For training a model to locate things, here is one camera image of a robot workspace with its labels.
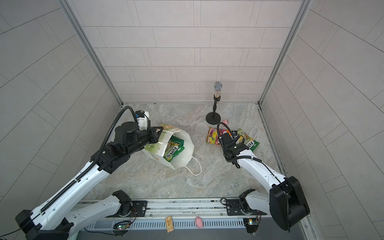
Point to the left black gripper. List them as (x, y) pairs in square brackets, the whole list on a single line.
[(154, 137)]

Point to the pink oval eraser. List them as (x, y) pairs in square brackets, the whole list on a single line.
[(199, 222)]

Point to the right circuit board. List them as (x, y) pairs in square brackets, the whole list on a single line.
[(251, 225)]

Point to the green fox's candy bag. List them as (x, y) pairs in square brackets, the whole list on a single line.
[(247, 140), (174, 147)]

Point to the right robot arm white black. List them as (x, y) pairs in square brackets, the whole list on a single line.
[(286, 201)]

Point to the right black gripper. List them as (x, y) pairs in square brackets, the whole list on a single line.
[(225, 153)]

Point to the left circuit board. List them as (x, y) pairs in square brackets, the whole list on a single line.
[(121, 228)]

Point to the wooden tag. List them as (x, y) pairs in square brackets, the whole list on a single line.
[(169, 224)]

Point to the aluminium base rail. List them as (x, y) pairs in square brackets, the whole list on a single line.
[(150, 214)]

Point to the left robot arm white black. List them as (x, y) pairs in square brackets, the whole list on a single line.
[(57, 220)]

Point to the black microphone stand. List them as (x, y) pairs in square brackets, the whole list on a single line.
[(213, 118)]

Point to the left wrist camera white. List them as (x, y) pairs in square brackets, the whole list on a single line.
[(143, 119)]

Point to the orange Fox's fruits candy bag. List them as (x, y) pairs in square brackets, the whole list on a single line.
[(213, 136)]

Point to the circuit board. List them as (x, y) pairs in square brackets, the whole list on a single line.
[(121, 228), (251, 225)]

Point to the white paper bag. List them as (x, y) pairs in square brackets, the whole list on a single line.
[(156, 151)]

